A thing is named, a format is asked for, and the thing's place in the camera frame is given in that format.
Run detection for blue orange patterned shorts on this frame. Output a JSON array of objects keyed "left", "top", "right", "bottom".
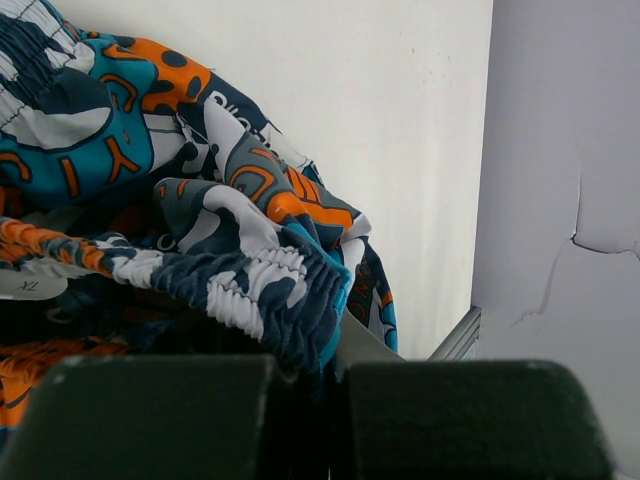
[{"left": 1, "top": 1, "right": 398, "bottom": 438}]

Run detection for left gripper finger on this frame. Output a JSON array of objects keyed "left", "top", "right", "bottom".
[{"left": 331, "top": 310, "right": 404, "bottom": 479}]

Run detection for aluminium mounting rail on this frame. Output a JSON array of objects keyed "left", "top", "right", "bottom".
[{"left": 429, "top": 306, "right": 481, "bottom": 361}]

